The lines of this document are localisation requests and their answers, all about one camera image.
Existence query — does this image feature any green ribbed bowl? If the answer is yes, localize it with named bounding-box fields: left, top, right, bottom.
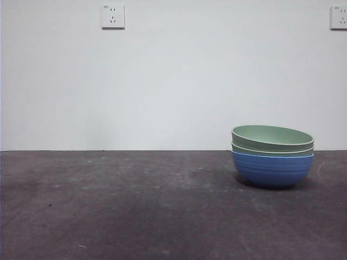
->
left=231, top=141, right=315, bottom=157
left=231, top=125, right=316, bottom=152

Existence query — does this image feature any blue ribbed bowl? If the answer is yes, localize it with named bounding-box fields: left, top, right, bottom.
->
left=231, top=150, right=315, bottom=190

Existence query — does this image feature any white wall socket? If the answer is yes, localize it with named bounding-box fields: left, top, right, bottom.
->
left=101, top=4, right=126, bottom=30
left=330, top=5, right=347, bottom=31

